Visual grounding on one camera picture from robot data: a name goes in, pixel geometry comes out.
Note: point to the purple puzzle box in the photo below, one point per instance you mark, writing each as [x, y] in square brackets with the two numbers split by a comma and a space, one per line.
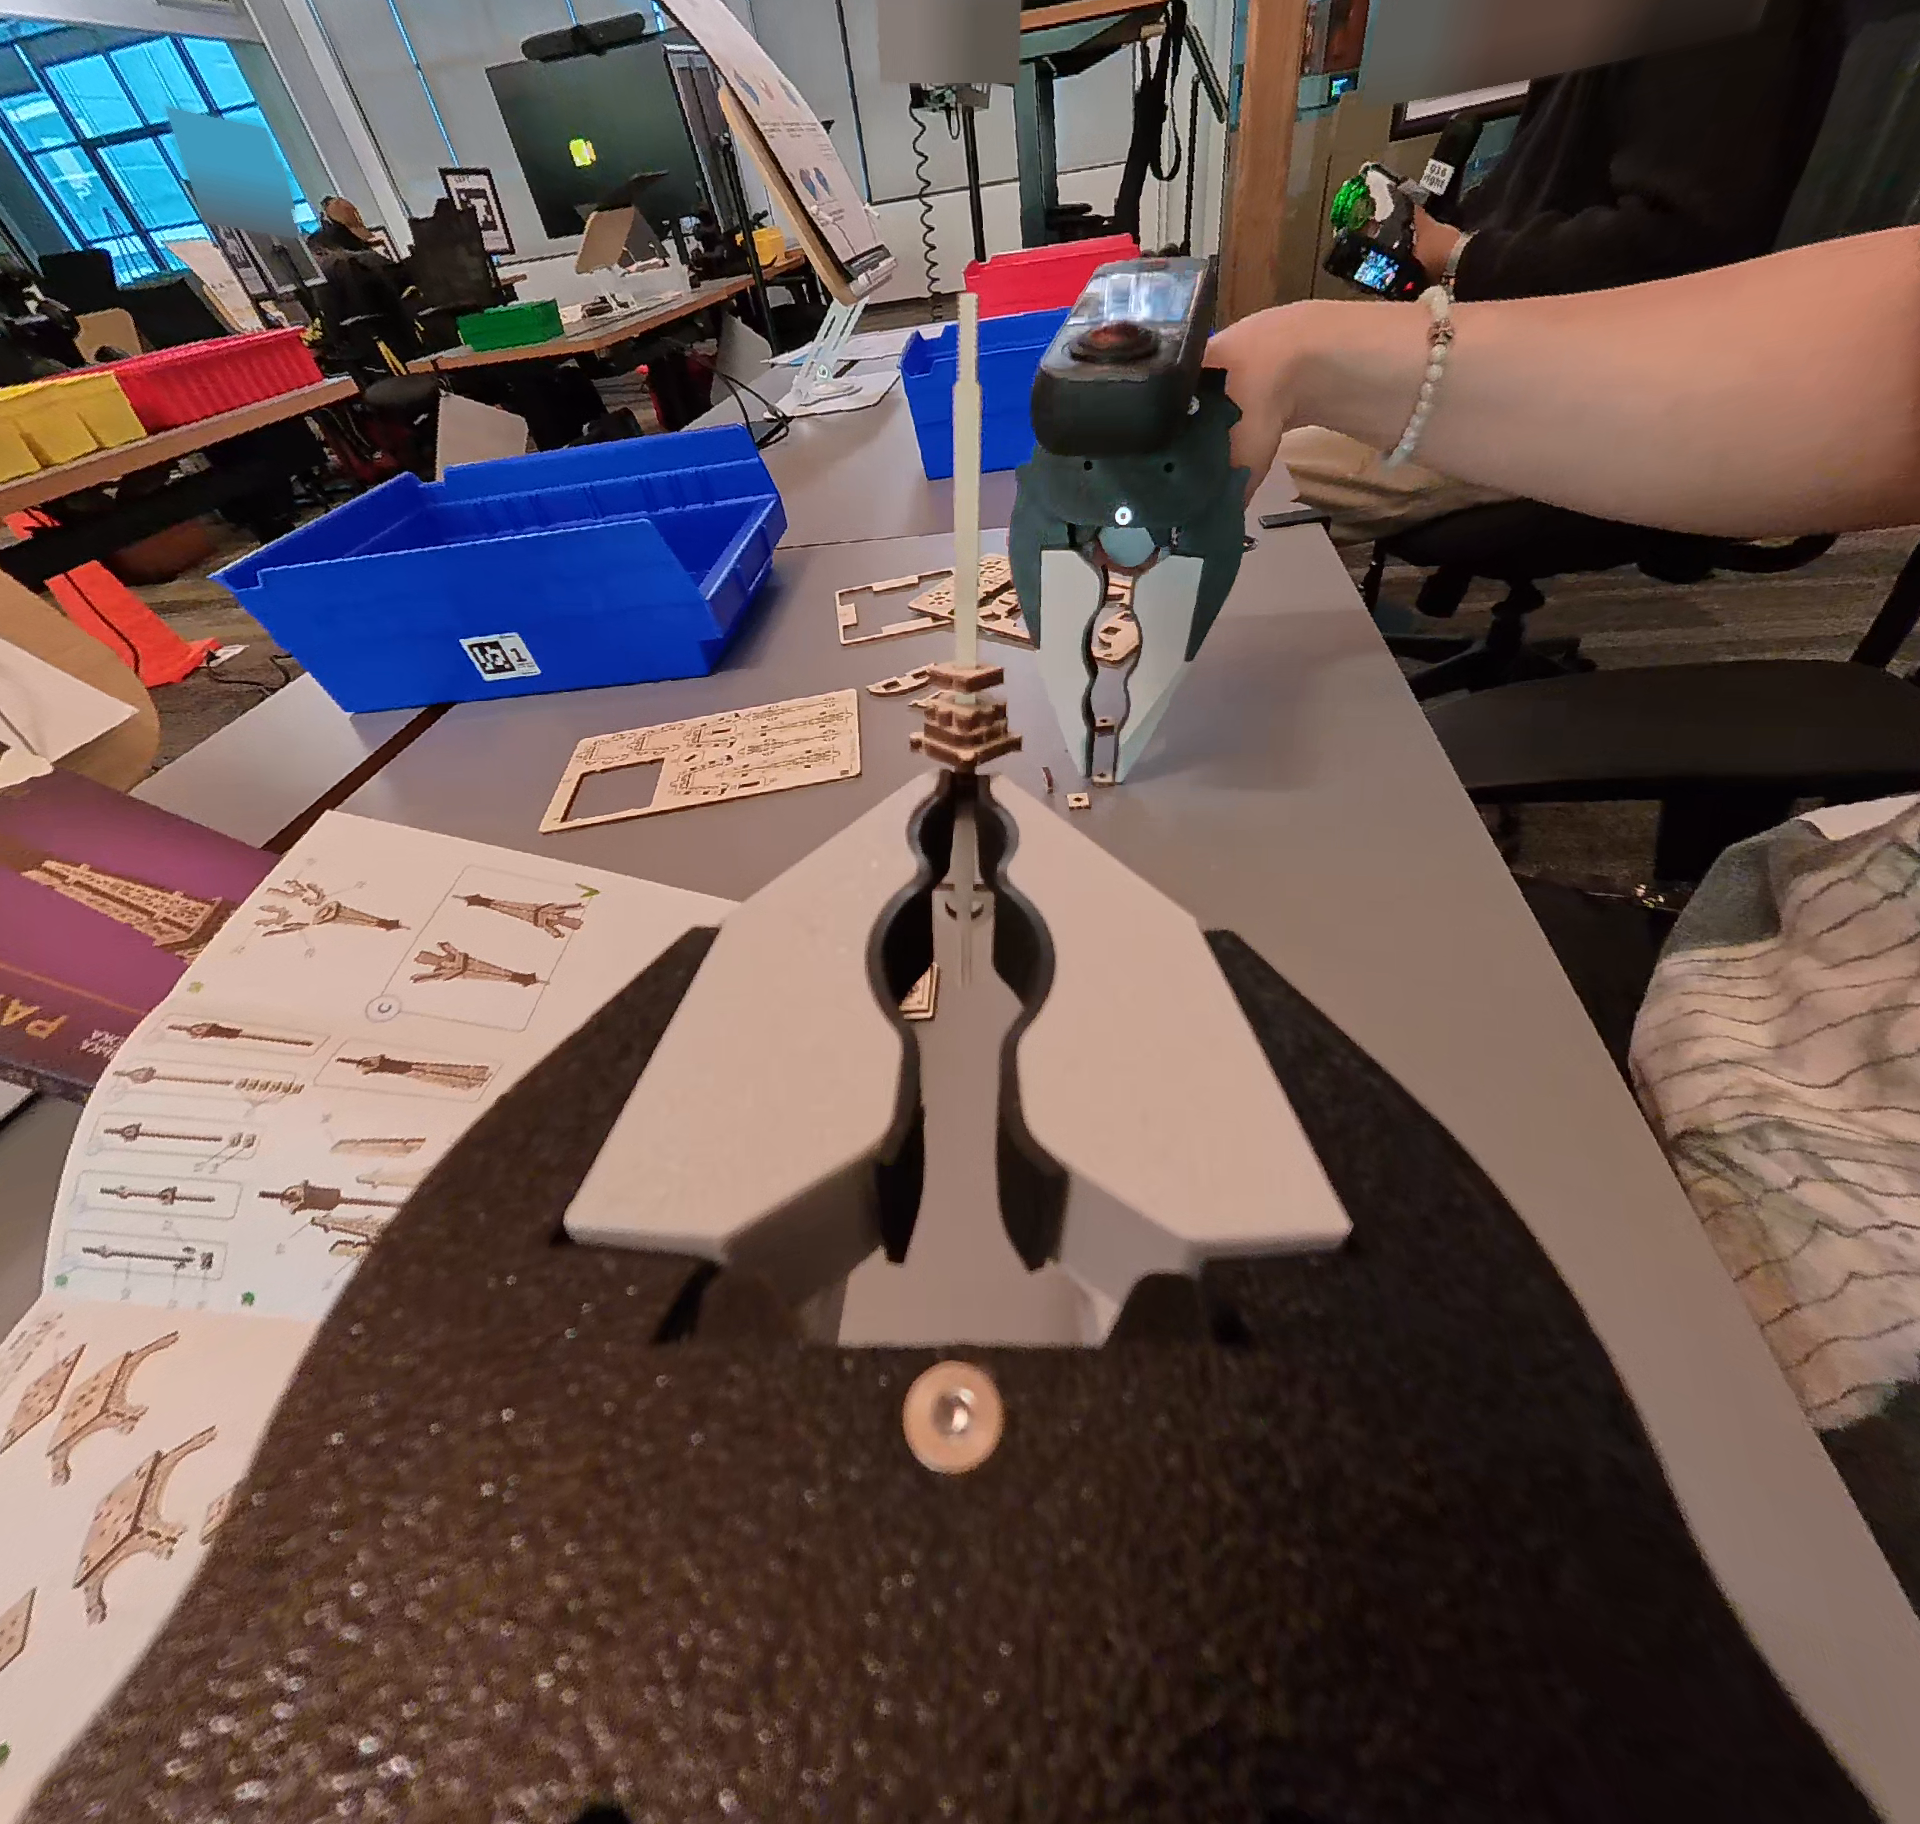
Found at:
[75, 953]

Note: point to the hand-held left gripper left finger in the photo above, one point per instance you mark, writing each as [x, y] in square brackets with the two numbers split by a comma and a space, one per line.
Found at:
[736, 1090]

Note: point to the black office chair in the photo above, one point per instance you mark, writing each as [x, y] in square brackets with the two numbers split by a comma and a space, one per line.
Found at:
[1651, 730]
[1501, 564]

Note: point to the wooden puzzle sheet with arcs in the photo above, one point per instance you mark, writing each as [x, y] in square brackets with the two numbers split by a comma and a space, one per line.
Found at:
[996, 609]

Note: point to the thin wooden frame offcut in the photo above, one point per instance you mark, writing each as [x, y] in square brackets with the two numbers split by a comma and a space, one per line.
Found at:
[844, 622]

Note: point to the green storage bin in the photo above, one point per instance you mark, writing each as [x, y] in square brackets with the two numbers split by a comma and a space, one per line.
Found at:
[511, 325]

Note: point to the person's right forearm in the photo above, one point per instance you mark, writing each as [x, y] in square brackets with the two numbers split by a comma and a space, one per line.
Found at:
[1651, 384]

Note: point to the large blue storage bin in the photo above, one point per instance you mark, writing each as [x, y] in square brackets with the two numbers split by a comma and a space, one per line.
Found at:
[600, 609]

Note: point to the row of coloured storage bins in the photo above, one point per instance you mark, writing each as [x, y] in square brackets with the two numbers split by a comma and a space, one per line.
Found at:
[195, 378]

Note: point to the black computer monitor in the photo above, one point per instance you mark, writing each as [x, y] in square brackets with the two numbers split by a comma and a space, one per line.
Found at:
[600, 128]

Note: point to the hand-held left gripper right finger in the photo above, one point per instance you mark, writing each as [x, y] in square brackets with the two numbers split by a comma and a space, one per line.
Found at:
[1186, 1090]

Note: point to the small blue storage bin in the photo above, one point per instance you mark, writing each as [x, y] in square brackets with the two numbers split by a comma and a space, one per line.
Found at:
[936, 399]

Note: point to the small wooden puzzle sheet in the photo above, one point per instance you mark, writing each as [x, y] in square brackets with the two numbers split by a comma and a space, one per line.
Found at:
[751, 745]

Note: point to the white articulated stand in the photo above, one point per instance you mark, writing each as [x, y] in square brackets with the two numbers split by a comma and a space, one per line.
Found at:
[832, 362]

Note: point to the semicircular wooden piece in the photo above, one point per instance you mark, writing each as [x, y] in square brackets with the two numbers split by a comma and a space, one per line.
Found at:
[897, 682]
[1116, 637]

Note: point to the orange traffic cone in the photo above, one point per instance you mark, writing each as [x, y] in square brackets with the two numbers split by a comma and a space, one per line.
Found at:
[120, 623]

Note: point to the person's right hand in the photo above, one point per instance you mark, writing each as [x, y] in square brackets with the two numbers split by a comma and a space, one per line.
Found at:
[1321, 369]

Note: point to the wooden post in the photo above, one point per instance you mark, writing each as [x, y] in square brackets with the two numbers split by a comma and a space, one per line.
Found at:
[1266, 99]

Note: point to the red storage bin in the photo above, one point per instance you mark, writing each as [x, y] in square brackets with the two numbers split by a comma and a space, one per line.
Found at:
[1021, 279]

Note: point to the folded paper instruction sheet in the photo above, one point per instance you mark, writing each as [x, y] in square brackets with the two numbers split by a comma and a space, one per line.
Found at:
[300, 1029]

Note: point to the thin wooden spire piece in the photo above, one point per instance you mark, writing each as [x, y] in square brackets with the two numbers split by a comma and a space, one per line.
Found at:
[967, 503]

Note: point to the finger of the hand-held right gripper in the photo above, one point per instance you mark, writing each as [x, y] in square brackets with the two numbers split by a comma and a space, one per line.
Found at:
[1068, 623]
[1170, 638]

